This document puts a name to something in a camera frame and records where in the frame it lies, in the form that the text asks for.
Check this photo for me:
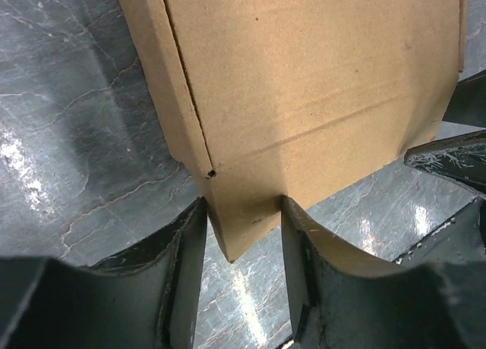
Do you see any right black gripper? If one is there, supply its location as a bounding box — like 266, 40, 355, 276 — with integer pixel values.
394, 130, 485, 266

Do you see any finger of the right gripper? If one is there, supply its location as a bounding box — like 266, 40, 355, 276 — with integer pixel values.
443, 71, 486, 128

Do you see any brown cardboard box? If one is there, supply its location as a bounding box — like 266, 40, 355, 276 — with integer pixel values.
118, 0, 468, 262

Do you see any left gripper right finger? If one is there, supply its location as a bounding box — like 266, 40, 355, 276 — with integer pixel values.
281, 197, 485, 348

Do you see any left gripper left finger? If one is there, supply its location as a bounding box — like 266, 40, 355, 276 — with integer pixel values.
1, 198, 207, 348

